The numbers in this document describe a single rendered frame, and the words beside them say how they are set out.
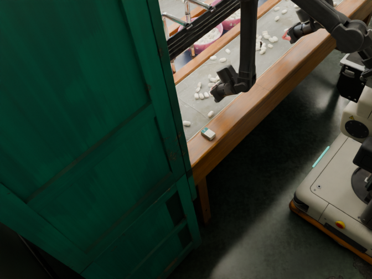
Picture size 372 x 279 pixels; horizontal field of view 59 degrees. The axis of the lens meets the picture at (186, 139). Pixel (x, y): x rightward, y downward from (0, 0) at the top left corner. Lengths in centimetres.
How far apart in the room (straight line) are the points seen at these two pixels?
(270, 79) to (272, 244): 96
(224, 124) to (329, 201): 74
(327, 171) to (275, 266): 61
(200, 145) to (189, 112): 23
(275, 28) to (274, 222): 115
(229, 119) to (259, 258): 88
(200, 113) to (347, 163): 92
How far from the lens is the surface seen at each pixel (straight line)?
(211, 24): 154
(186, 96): 168
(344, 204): 193
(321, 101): 271
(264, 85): 168
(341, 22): 118
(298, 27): 172
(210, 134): 145
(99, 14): 72
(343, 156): 208
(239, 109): 157
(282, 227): 211
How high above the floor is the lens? 195
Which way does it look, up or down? 53 degrees down
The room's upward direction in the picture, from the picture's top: 11 degrees counter-clockwise
